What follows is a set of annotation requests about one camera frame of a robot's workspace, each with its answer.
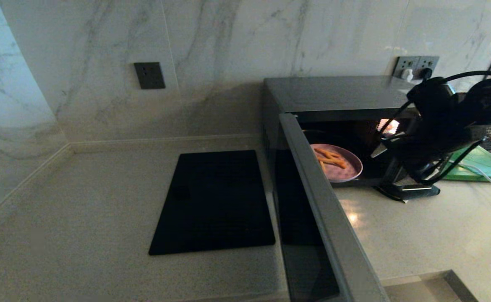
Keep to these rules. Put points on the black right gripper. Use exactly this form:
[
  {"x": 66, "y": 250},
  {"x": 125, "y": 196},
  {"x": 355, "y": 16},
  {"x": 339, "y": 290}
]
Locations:
[{"x": 421, "y": 149}]

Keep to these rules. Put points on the purple plate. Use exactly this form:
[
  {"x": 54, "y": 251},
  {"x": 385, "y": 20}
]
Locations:
[{"x": 350, "y": 173}]

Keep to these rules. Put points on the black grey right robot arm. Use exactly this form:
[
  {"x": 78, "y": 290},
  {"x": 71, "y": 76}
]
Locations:
[{"x": 489, "y": 100}]

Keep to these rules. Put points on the white power plug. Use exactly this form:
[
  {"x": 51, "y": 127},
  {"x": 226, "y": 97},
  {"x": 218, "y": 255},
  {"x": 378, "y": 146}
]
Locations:
[{"x": 407, "y": 74}]

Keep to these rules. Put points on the black power plug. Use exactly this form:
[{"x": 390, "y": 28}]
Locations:
[{"x": 426, "y": 74}]

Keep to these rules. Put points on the green cutting board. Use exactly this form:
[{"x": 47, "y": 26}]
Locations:
[{"x": 489, "y": 167}]

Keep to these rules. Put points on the beige cabinet front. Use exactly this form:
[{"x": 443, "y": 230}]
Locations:
[{"x": 417, "y": 291}]

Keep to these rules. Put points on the black glass induction cooktop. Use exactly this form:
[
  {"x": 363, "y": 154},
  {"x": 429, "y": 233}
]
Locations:
[{"x": 214, "y": 203}]

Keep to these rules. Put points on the dark single wall socket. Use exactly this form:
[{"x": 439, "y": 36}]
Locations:
[{"x": 149, "y": 75}]

